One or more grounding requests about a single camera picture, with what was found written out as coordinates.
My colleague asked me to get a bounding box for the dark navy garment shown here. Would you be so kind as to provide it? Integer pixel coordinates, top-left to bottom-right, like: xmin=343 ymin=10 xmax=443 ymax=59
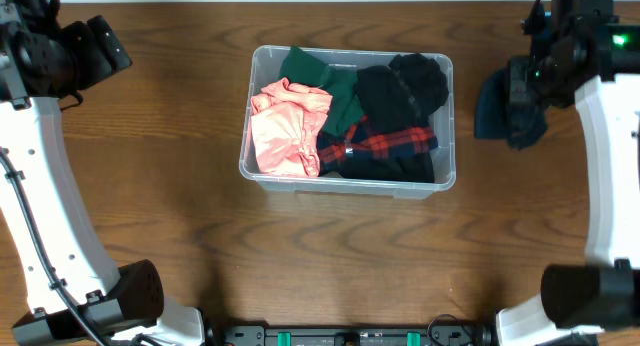
xmin=474 ymin=68 xmax=547 ymax=150

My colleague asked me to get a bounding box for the black garment with stripe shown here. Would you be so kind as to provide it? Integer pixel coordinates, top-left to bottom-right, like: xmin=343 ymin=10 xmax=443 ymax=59
xmin=354 ymin=54 xmax=449 ymax=133

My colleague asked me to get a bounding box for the pink garment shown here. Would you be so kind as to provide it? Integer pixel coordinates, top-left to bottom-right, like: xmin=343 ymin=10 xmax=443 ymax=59
xmin=250 ymin=78 xmax=332 ymax=178

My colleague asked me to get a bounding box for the dark green garment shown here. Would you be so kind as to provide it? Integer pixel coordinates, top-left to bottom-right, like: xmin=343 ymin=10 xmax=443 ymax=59
xmin=279 ymin=46 xmax=364 ymax=137

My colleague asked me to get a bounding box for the red navy plaid shirt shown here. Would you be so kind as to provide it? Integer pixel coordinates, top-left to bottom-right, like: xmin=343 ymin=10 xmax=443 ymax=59
xmin=317 ymin=118 xmax=438 ymax=176

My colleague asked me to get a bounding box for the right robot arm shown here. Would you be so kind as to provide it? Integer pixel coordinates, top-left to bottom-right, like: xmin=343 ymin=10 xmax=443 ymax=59
xmin=495 ymin=0 xmax=639 ymax=345

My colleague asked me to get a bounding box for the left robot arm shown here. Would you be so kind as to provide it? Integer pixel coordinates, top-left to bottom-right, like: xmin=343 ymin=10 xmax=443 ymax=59
xmin=1 ymin=0 xmax=207 ymax=346

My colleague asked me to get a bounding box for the clear plastic storage bin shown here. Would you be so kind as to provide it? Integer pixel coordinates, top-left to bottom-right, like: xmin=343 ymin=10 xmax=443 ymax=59
xmin=238 ymin=45 xmax=457 ymax=199

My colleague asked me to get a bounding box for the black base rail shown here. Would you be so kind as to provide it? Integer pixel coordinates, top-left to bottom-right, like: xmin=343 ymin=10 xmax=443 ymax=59
xmin=223 ymin=321 xmax=497 ymax=346

